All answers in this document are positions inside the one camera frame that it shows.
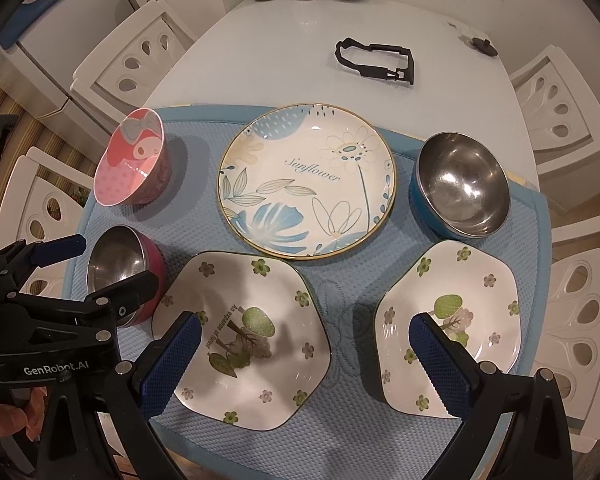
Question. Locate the white chair far left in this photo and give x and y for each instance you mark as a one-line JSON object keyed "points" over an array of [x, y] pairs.
{"points": [[123, 70]]}

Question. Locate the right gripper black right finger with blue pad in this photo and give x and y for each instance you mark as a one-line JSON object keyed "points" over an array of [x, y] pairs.
{"points": [[537, 441]]}

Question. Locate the blue steel bowl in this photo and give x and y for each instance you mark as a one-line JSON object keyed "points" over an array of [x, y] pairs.
{"points": [[458, 188]]}

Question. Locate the hexagonal floral plate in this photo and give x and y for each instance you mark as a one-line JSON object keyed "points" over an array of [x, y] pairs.
{"points": [[263, 348], [473, 298]]}

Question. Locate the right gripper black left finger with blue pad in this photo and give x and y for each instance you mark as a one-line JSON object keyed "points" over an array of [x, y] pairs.
{"points": [[73, 444]]}

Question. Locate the round sunflower plate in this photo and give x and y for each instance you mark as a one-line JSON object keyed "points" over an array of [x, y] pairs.
{"points": [[307, 181]]}

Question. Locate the white chair far right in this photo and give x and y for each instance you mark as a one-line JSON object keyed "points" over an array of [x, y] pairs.
{"points": [[561, 112]]}

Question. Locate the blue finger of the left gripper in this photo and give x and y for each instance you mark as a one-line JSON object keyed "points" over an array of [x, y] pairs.
{"points": [[56, 251]]}

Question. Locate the magenta steel bowl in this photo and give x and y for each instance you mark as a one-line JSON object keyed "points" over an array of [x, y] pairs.
{"points": [[120, 252]]}

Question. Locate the white chair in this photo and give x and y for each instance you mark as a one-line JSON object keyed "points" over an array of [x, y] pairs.
{"points": [[34, 209], [570, 341], [561, 112], [123, 70]]}

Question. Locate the white chair near right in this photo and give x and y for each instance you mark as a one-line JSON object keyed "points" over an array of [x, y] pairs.
{"points": [[570, 341]]}

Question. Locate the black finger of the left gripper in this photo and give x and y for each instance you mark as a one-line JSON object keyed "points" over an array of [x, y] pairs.
{"points": [[126, 297]]}

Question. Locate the white chair near left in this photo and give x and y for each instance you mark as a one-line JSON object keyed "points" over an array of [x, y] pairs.
{"points": [[34, 209]]}

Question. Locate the person's left hand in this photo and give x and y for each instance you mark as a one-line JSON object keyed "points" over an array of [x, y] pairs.
{"points": [[30, 418]]}

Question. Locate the white refrigerator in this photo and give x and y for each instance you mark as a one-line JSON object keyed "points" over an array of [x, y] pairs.
{"points": [[36, 72]]}

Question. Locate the small black lid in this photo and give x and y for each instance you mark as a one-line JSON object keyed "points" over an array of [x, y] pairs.
{"points": [[484, 46]]}

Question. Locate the pink cartoon bowl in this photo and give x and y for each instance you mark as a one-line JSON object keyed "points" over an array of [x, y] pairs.
{"points": [[135, 168]]}

